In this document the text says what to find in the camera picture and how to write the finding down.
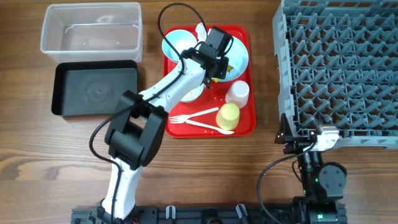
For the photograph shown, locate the light blue plate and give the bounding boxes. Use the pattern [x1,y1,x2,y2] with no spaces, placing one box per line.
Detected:
[218,37,249,82]

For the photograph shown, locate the green bowl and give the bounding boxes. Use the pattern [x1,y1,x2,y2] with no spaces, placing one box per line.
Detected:
[180,84,204,103]

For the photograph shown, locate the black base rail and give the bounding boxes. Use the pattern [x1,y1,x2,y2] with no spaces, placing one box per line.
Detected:
[70,203,348,224]

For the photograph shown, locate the yellow plastic cup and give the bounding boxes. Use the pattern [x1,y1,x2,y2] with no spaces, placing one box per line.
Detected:
[216,103,240,131]

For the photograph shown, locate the black plastic tray bin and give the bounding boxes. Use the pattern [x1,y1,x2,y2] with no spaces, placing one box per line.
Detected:
[51,60,138,117]

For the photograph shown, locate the clear plastic waste bin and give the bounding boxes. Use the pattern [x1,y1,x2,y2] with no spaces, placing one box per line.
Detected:
[40,2,144,63]

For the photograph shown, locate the white plastic fork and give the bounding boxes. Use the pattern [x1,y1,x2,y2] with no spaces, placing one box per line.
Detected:
[169,107,219,124]

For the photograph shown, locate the pink plastic cup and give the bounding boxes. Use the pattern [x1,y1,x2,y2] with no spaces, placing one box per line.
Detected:
[225,80,250,108]

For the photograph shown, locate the yellow snack wrapper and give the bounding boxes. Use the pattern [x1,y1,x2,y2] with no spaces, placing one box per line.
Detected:
[212,65,233,83]

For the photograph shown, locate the white plastic spoon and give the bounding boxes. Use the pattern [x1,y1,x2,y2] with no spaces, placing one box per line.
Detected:
[185,119,234,135]

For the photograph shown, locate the grey dishwasher rack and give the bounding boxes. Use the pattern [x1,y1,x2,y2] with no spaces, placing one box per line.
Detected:
[272,0,397,149]

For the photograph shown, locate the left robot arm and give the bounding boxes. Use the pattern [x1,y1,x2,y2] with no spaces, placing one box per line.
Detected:
[95,43,231,223]

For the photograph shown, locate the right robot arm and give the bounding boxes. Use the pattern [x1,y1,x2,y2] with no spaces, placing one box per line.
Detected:
[274,114,348,224]

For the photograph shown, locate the white napkin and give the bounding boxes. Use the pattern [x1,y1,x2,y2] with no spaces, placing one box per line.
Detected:
[195,23,211,42]

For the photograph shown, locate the light blue bowl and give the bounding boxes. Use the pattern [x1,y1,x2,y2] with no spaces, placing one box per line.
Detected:
[162,29,197,63]

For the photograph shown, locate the red serving tray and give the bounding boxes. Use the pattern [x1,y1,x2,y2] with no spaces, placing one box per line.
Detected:
[163,25,256,138]

